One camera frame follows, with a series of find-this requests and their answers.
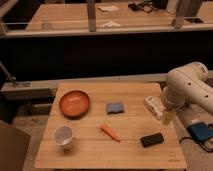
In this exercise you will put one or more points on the orange carrot toy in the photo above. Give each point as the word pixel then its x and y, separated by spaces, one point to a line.
pixel 110 132

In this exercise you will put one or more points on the grey vertical post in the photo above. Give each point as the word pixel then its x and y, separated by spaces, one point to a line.
pixel 91 15

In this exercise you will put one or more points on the brown cardboard box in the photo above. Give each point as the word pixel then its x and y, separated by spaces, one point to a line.
pixel 14 144

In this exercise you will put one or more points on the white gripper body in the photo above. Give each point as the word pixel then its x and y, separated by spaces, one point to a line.
pixel 154 106

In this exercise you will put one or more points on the white cup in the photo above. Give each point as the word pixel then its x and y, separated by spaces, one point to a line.
pixel 63 136

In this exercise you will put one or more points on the white paper on far table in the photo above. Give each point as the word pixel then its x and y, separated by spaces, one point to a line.
pixel 108 8

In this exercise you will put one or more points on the blue box on floor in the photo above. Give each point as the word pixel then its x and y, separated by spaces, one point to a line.
pixel 200 132

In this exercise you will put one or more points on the blue sponge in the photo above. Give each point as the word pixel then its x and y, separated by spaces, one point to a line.
pixel 114 108

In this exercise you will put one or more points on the metal clamp bracket left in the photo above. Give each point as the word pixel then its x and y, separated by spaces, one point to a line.
pixel 12 79

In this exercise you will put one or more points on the orange bowl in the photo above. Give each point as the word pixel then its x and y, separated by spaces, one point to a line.
pixel 74 104

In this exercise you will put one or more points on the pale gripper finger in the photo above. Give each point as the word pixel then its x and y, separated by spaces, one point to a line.
pixel 168 116

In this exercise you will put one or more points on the grey right post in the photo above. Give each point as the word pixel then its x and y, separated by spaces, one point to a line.
pixel 180 13

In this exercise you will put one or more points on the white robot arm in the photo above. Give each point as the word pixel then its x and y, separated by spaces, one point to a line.
pixel 184 84

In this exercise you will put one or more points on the white folded paper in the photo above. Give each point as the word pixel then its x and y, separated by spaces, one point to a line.
pixel 110 24

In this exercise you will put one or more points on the black gear on far table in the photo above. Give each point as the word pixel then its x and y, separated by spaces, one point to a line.
pixel 146 6

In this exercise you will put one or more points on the black eraser block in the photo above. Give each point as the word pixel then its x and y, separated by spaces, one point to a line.
pixel 151 140

